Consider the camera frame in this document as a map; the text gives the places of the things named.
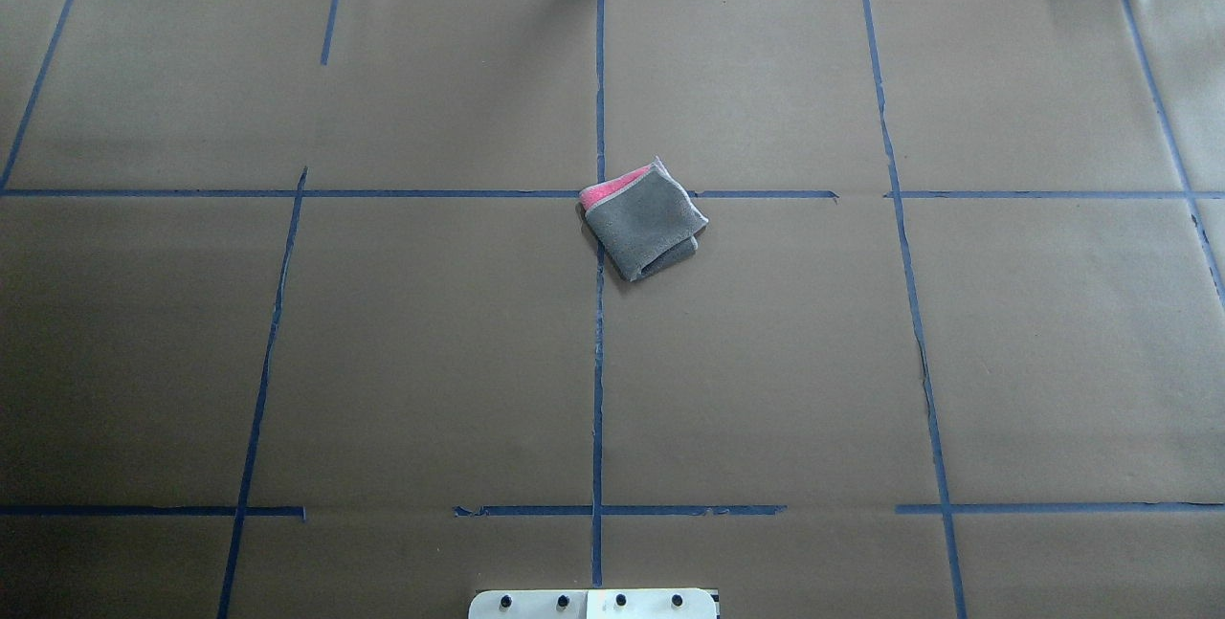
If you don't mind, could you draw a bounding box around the pink and grey towel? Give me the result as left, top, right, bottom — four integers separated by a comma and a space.
578, 157, 709, 282

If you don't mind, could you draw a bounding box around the white camera stand base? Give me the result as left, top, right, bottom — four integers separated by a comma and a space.
467, 587, 722, 618

